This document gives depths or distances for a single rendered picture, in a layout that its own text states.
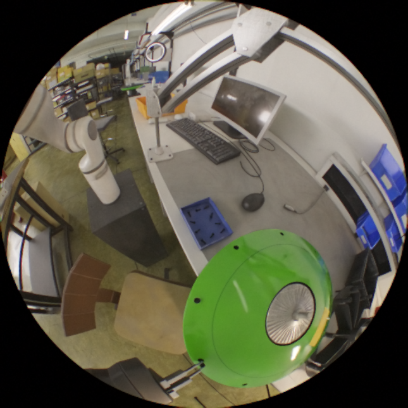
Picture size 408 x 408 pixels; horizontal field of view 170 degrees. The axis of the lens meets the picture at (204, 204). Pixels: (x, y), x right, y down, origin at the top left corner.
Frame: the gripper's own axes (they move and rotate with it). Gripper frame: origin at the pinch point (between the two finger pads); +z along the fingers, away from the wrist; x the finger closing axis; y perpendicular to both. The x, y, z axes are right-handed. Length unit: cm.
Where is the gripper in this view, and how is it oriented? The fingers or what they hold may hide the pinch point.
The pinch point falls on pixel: (203, 364)
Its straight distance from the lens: 22.1
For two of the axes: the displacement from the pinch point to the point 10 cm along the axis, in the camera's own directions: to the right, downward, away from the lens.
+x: 3.9, 7.9, -4.7
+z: 6.8, 1.1, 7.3
